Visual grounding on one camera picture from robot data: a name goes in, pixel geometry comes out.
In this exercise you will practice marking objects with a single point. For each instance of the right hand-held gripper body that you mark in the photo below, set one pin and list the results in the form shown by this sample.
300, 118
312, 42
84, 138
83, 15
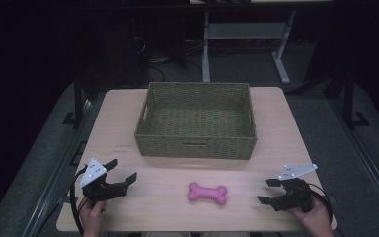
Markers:
296, 196

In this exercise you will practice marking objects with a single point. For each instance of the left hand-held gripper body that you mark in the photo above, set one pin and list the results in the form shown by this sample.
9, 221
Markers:
93, 173

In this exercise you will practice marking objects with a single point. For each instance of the pink bone-shaped rubber toy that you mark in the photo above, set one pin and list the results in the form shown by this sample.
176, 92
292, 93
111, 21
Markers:
207, 193

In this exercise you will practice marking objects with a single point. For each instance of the green woven basket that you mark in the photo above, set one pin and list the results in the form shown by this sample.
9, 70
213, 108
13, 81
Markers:
195, 121

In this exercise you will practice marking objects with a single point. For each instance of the person's right hand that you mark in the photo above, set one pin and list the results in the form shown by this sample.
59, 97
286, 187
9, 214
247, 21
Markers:
317, 219

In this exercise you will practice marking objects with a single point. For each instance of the person's left hand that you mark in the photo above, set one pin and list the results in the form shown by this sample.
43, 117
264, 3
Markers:
92, 215

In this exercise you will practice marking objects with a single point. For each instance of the black metal stand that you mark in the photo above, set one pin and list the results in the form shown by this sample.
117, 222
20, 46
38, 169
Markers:
78, 98
350, 98

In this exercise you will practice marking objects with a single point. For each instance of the aluminium rail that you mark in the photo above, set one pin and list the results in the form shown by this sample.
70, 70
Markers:
57, 168

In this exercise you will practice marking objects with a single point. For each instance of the grey metal table frame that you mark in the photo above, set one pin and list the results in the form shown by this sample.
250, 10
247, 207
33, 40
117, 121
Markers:
243, 31

